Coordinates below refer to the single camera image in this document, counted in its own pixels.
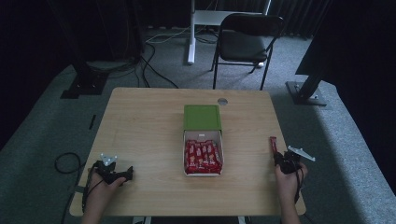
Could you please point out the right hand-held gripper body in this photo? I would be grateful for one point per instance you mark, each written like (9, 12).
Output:
(291, 163)

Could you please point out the person's right hand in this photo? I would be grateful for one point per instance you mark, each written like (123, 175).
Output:
(288, 185)

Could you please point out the person's left hand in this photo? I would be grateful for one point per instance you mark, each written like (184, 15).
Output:
(102, 189)

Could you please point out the black metal stand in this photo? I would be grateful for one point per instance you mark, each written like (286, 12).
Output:
(306, 93)
(85, 84)

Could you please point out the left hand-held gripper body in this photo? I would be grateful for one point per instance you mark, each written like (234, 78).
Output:
(107, 172)

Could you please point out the white table leg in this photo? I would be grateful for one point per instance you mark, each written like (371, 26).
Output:
(242, 220)
(141, 220)

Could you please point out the row of red packets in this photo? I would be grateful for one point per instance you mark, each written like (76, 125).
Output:
(202, 157)

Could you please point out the red snack packet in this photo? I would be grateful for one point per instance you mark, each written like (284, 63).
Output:
(273, 144)

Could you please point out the dark curtain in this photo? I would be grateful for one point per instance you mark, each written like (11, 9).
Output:
(295, 18)

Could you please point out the white desk frame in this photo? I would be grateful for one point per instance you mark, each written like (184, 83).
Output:
(191, 46)

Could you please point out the black folding chair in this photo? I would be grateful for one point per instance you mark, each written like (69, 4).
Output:
(244, 45)

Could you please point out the white cardboard drawer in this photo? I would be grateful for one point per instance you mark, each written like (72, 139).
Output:
(199, 135)

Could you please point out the grey round table grommet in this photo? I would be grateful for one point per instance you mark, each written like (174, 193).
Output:
(222, 101)

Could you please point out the short black floor strip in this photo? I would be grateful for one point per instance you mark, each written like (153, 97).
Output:
(92, 122)

